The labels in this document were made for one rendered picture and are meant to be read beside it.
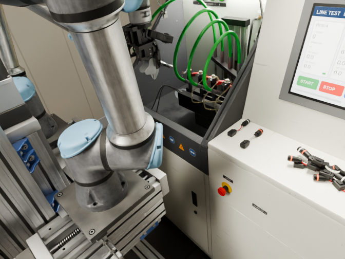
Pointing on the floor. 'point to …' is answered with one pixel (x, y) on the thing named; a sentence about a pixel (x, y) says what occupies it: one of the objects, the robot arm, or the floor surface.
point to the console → (296, 207)
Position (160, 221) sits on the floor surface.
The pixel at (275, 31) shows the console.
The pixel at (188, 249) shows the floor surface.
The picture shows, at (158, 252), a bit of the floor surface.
